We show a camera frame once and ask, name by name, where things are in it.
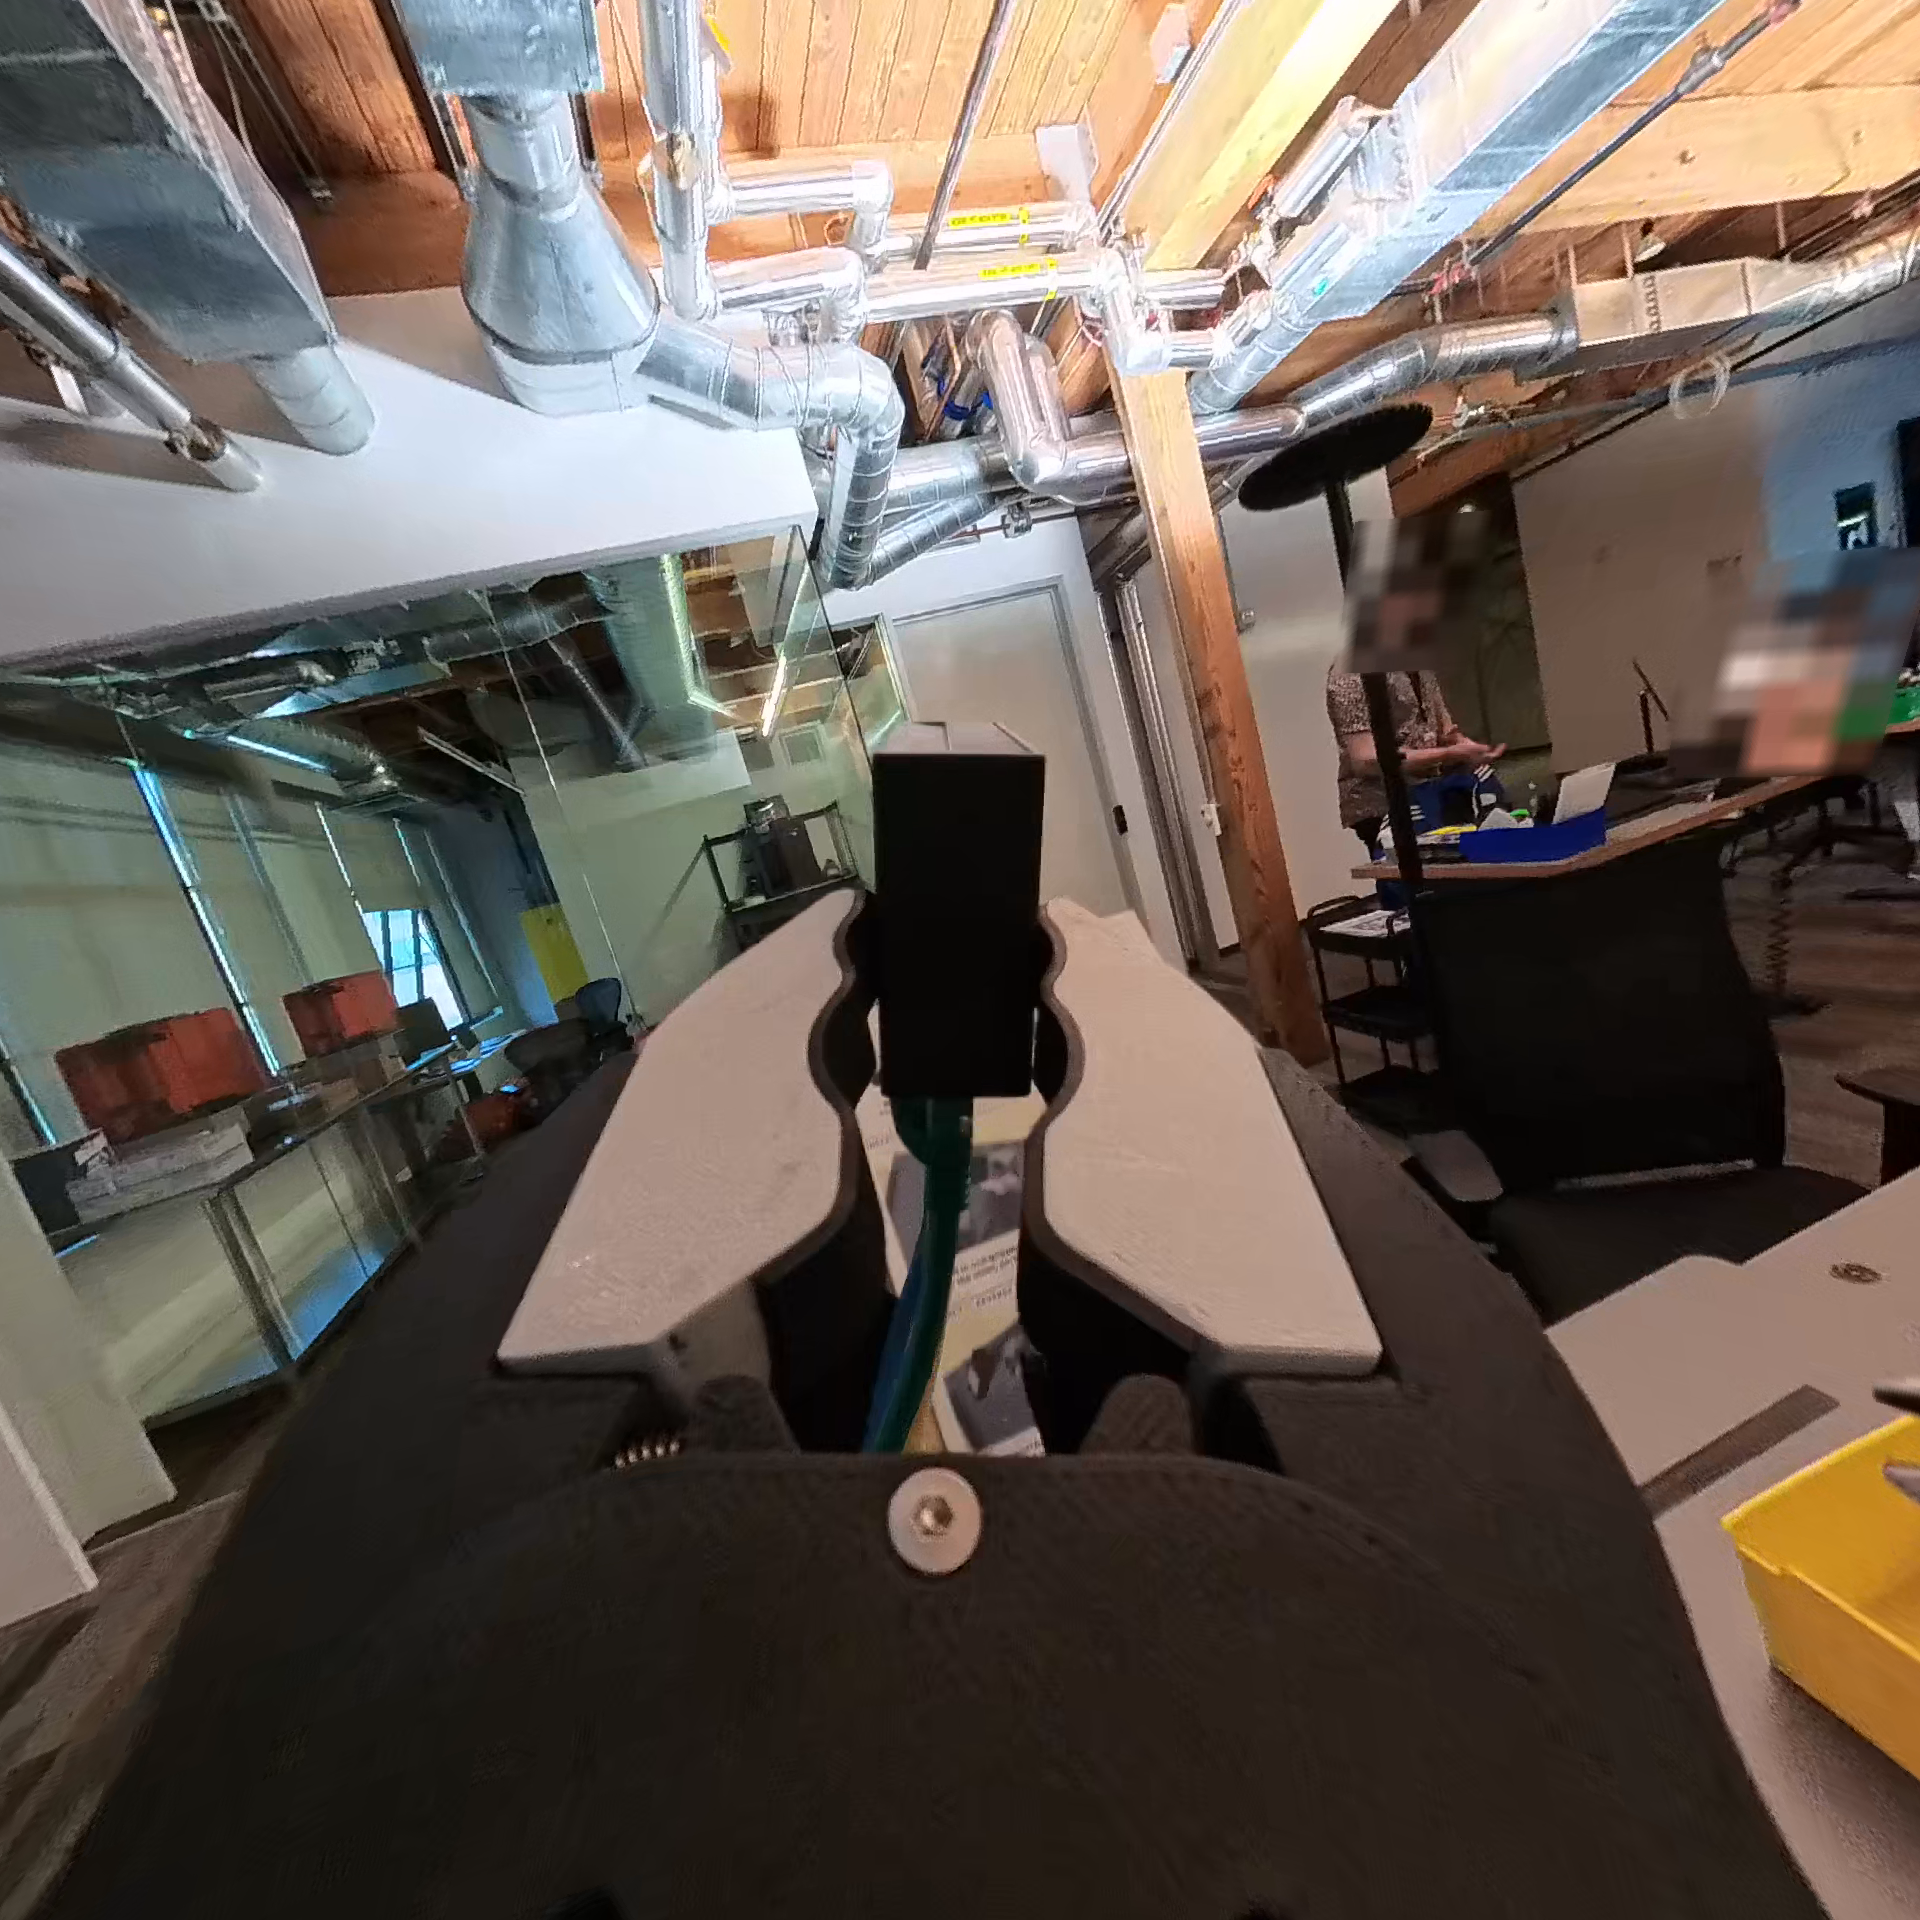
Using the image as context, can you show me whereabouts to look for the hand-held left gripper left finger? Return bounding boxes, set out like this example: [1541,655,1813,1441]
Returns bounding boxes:
[493,884,885,1449]

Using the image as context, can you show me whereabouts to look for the black wire shelf rack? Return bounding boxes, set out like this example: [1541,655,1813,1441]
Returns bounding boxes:
[704,799,865,954]

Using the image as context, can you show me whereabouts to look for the green ethernet cable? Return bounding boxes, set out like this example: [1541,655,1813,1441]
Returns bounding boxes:
[862,1094,977,1454]

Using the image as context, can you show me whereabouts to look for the black floor lamp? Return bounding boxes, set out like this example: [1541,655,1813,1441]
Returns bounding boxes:
[1237,403,1443,917]

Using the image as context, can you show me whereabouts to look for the black metal cart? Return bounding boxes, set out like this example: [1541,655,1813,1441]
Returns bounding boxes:
[1303,895,1419,1121]

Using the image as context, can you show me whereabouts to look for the black office chair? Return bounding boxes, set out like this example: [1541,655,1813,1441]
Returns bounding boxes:
[1410,849,1871,1321]

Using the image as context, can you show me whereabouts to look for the wooden instruction board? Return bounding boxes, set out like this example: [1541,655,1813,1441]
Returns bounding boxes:
[856,1089,1051,1457]

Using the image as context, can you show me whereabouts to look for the white door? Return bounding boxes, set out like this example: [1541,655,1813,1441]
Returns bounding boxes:
[885,582,1158,977]

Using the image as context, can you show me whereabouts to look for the metal table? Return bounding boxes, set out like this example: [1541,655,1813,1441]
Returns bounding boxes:
[59,1035,512,1374]

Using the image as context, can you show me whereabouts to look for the yellow plastic bin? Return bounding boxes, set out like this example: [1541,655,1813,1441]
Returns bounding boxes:
[1722,1415,1920,1789]

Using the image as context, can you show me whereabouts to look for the silver ventilation ducts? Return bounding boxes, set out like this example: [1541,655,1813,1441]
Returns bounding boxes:
[0,0,1920,601]

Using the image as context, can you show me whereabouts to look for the wooden post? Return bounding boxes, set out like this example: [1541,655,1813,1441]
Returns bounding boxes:
[1103,358,1338,1067]

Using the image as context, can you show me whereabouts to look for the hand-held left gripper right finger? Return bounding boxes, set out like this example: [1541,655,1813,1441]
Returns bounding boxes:
[1021,895,1386,1452]

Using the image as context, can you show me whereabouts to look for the black table strip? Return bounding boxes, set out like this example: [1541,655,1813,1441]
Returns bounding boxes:
[1640,1382,1842,1519]

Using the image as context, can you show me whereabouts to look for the black ethernet switch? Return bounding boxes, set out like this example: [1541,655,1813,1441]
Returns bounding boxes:
[872,722,1049,1102]

